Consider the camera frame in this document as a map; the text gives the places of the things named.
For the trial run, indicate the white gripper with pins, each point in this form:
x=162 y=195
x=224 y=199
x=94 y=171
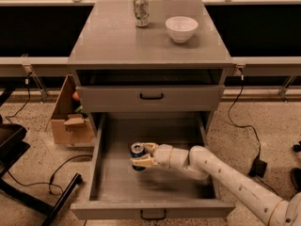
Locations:
x=163 y=156

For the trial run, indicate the blue pepsi can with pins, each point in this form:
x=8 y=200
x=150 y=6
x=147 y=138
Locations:
x=137 y=150

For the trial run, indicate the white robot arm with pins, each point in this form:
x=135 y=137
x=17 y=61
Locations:
x=198 y=162

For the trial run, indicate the open grey middle drawer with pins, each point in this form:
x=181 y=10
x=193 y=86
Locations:
x=117 y=191

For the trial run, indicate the closed grey top drawer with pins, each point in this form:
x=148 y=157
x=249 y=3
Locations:
x=126 y=98

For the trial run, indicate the grey drawer cabinet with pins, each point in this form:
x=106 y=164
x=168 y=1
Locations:
x=113 y=51

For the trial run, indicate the green white soda can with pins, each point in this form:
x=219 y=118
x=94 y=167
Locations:
x=141 y=12

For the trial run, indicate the cardboard box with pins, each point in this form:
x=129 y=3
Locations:
x=69 y=126

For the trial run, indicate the orange ball in box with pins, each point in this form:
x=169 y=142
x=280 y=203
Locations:
x=75 y=96

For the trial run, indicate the black power adapter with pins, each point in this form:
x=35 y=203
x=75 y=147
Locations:
x=258 y=168

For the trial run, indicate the white ceramic bowl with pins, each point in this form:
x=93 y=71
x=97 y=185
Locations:
x=181 y=28

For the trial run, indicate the black chair base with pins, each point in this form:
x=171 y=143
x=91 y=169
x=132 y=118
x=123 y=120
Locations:
x=43 y=170

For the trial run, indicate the black drawer handle middle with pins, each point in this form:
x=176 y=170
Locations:
x=153 y=214

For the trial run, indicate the black drawer handle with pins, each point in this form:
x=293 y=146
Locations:
x=150 y=98
x=153 y=214

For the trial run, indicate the black drawer handle top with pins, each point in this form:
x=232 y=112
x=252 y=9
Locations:
x=150 y=98

